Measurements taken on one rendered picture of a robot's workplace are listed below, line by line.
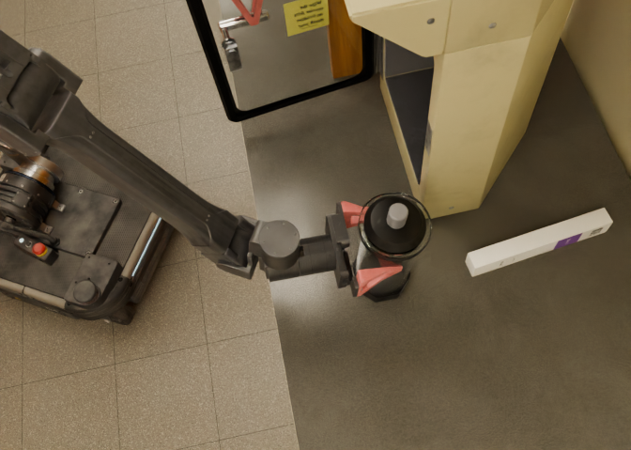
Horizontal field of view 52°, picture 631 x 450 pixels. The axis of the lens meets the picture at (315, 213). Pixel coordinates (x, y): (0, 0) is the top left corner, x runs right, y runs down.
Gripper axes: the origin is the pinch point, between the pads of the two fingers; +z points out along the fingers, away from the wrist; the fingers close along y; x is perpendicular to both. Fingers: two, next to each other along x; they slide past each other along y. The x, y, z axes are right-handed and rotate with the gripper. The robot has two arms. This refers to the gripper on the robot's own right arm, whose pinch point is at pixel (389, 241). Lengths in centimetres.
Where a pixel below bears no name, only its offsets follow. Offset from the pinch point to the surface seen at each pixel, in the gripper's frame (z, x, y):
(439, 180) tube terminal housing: 11.5, 2.0, 9.9
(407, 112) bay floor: 11.9, 9.6, 29.0
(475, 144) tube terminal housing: 15.3, -7.9, 10.3
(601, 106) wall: 54, 16, 27
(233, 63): -19.0, -2.9, 36.3
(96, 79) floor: -72, 125, 140
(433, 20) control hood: 3.4, -36.7, 11.4
